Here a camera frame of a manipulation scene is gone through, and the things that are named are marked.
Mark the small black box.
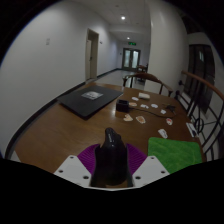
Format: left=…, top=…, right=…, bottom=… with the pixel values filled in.
left=115, top=99, right=130, bottom=113

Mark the dark framed window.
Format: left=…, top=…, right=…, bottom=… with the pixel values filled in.
left=184, top=44, right=216, bottom=113

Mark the small white box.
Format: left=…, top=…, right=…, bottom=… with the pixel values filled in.
left=137, top=92, right=151, bottom=100

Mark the glazed double door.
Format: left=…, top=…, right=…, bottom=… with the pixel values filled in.
left=121, top=47, right=141, bottom=70

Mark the thin black cable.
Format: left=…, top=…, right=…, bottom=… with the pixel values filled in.
left=128, top=105, right=178, bottom=120

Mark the brown wooden chair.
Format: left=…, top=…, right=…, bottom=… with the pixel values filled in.
left=136, top=63, right=149, bottom=74

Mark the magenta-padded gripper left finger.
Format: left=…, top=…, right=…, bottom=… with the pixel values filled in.
left=53, top=143, right=101, bottom=188

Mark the black closed laptop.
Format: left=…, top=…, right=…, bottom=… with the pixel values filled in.
left=56, top=84, right=124, bottom=120

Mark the black railing with wooden handrail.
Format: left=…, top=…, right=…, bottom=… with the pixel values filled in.
left=174, top=69, right=224, bottom=163

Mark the brown wooden armchair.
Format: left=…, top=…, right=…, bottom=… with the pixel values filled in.
left=122, top=72, right=174, bottom=98

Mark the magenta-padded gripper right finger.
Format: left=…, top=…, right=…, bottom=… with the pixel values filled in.
left=125, top=143, right=171, bottom=188

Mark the black vertical computer mouse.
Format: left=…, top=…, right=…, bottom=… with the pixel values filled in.
left=90, top=127, right=132, bottom=188

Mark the grey single door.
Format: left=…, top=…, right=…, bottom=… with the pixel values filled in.
left=85, top=28, right=100, bottom=82

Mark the beige heart-shaped card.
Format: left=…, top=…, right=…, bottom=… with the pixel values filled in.
left=122, top=113, right=134, bottom=122

